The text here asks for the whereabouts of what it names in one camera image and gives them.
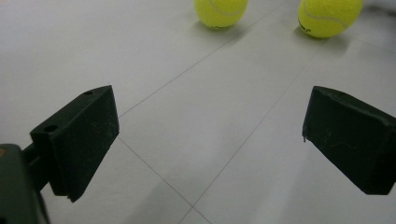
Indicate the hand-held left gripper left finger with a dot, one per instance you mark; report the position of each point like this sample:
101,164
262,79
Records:
77,143

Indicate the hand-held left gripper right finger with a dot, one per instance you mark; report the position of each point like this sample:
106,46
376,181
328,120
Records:
355,146

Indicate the yellow tennis ball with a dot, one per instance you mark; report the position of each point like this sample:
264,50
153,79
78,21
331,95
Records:
330,15
221,11

